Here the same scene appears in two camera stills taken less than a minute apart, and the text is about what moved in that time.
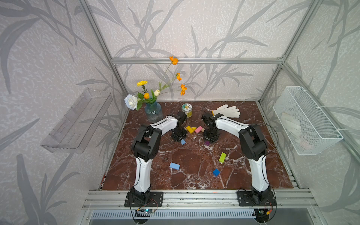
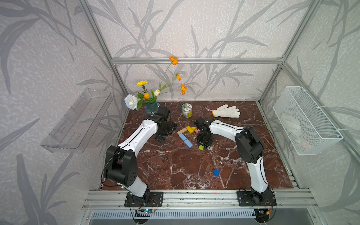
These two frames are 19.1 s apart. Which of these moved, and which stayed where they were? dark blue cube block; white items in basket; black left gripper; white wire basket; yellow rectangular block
Moved: black left gripper
Stayed: dark blue cube block; white wire basket; white items in basket; yellow rectangular block
